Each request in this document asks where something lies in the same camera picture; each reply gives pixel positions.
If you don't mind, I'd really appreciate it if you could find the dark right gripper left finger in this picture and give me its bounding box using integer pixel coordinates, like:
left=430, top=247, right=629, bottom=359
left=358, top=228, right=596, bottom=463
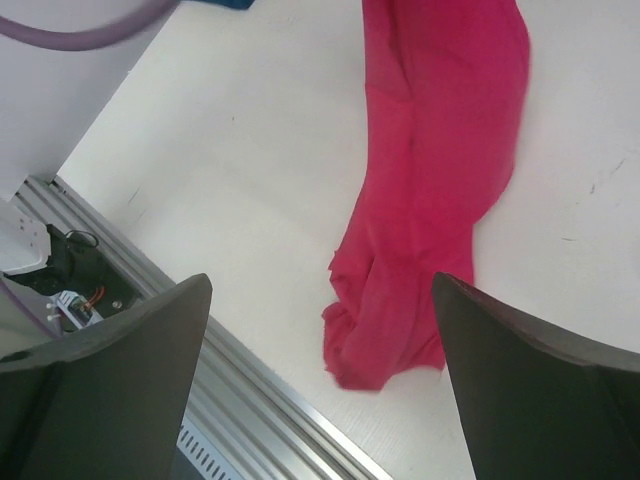
left=1, top=274, right=212, bottom=479

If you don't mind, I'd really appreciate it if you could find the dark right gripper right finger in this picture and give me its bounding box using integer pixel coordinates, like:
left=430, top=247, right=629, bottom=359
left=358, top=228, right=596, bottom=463
left=432, top=273, right=639, bottom=479

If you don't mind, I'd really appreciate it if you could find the crimson pink t shirt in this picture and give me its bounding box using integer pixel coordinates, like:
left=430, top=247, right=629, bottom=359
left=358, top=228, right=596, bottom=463
left=323, top=1, right=530, bottom=391

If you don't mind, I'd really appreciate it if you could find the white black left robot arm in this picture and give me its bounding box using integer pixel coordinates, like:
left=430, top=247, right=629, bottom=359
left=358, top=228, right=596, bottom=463
left=1, top=200, right=59, bottom=355

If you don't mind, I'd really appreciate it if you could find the folded navy blue t shirt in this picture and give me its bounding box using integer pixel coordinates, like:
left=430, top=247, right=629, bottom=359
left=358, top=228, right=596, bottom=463
left=200, top=0, right=254, bottom=11

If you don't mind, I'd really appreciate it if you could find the white slotted cable duct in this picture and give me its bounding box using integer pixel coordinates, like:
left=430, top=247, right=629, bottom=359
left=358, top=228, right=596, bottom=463
left=177, top=417, right=241, bottom=480

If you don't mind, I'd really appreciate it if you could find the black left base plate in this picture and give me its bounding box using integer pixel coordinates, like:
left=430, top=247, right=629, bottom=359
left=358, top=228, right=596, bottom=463
left=5, top=224, right=141, bottom=318

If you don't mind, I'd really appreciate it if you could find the aluminium frame rail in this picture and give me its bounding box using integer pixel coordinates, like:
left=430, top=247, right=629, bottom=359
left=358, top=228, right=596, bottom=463
left=13, top=177, right=389, bottom=479

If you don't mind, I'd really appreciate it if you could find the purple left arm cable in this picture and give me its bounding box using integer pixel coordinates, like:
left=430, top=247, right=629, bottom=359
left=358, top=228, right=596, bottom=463
left=0, top=0, right=179, bottom=53

